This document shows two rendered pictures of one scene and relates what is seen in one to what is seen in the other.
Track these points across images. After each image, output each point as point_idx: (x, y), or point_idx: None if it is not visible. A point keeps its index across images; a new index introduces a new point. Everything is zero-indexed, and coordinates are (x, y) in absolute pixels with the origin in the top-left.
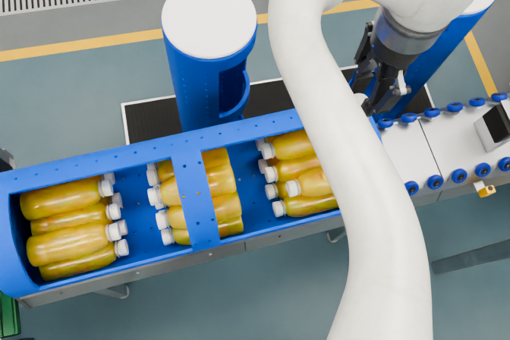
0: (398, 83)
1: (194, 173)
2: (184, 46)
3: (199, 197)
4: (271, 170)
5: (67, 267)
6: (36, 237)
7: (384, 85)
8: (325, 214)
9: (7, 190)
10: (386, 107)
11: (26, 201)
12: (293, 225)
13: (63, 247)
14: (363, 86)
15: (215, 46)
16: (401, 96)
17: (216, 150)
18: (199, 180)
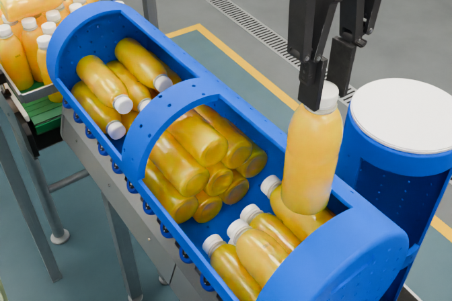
0: None
1: (189, 93)
2: (356, 104)
3: (165, 107)
4: (254, 209)
5: (83, 97)
6: (99, 58)
7: (317, 7)
8: (219, 277)
9: (122, 9)
10: (294, 34)
11: (126, 39)
12: (187, 244)
13: (95, 72)
14: (341, 72)
15: (378, 126)
16: (303, 2)
17: (240, 134)
18: (183, 99)
